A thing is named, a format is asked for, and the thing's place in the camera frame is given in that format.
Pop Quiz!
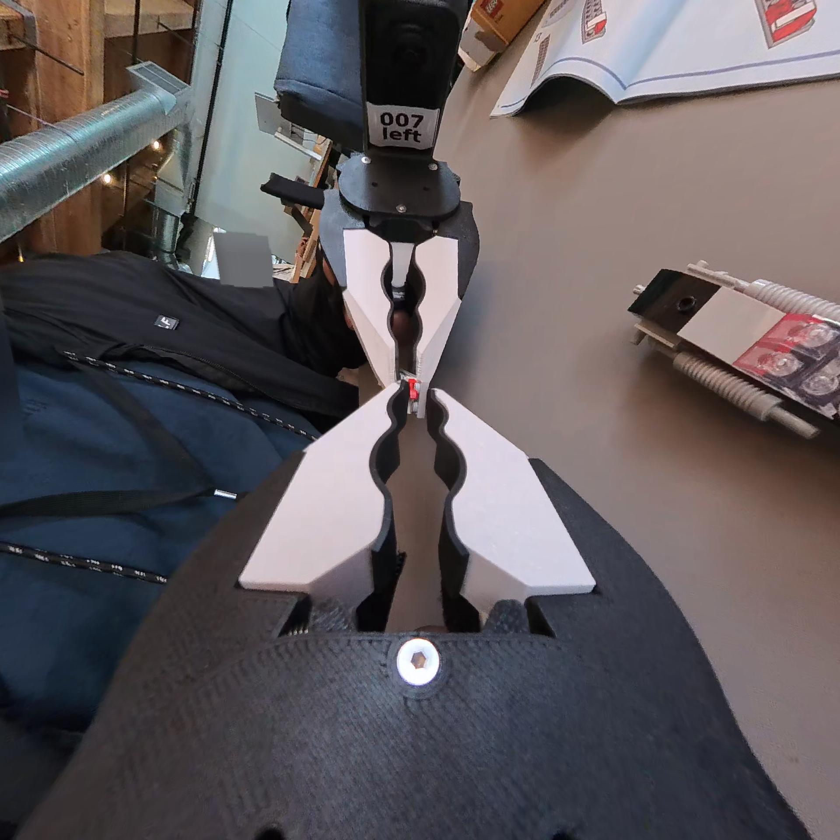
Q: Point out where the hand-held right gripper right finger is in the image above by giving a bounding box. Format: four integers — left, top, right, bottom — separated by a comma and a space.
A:
427, 387, 598, 624

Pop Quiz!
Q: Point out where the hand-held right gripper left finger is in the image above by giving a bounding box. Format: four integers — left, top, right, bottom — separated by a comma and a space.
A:
238, 382, 403, 618

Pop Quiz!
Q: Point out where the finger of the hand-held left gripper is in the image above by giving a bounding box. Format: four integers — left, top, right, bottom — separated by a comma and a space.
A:
343, 226, 399, 388
412, 235, 460, 388

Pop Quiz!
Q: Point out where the grey black toy brick model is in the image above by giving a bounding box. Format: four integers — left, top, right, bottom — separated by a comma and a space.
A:
628, 262, 840, 439

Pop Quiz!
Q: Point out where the grey desk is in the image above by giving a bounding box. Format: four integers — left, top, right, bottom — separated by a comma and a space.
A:
354, 0, 840, 840

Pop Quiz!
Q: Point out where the blue fabric chair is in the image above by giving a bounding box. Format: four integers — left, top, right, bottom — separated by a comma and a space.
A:
274, 0, 368, 139

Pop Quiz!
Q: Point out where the yellow toy brick box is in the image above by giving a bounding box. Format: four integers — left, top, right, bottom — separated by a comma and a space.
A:
457, 0, 549, 70

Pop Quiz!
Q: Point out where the black chair armrest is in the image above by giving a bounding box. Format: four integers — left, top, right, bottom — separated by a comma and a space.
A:
260, 172, 329, 211

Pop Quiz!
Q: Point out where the dark blue hoodie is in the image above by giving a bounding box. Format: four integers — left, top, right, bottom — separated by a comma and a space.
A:
0, 354, 319, 840

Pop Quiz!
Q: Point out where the toy brick instruction booklet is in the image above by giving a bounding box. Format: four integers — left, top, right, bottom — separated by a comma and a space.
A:
491, 0, 840, 119

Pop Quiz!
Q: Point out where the black speckled cord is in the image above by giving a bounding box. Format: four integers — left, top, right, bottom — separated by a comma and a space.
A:
64, 352, 317, 439
0, 542, 169, 584

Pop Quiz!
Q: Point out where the black flat drawstring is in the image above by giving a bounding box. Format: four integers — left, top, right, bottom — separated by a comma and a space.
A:
0, 367, 237, 521

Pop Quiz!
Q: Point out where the silver ventilation duct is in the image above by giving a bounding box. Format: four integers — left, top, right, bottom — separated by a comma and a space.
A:
0, 62, 193, 247

